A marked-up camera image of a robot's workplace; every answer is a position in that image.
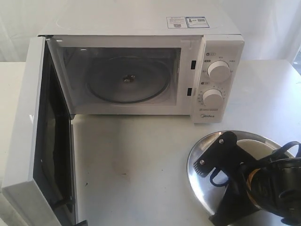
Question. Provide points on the round stainless steel tray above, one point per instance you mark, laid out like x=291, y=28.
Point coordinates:
x=207, y=188

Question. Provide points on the cream ceramic bowl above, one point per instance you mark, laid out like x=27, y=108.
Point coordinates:
x=250, y=150

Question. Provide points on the upper white control knob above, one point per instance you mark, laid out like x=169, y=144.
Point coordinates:
x=219, y=71

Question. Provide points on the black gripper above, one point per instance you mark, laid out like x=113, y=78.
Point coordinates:
x=210, y=196

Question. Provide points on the white microwave oven body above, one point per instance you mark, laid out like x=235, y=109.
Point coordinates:
x=78, y=45

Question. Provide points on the white control knob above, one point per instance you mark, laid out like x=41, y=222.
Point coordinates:
x=212, y=98
x=219, y=71

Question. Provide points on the printed warning label sticker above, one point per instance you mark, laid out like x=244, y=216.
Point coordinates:
x=187, y=22

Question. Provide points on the glass microwave turntable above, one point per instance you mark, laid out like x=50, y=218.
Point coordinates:
x=128, y=80

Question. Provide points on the white microwave door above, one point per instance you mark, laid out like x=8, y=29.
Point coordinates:
x=39, y=180

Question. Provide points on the lower white control knob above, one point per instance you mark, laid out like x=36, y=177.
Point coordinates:
x=212, y=98

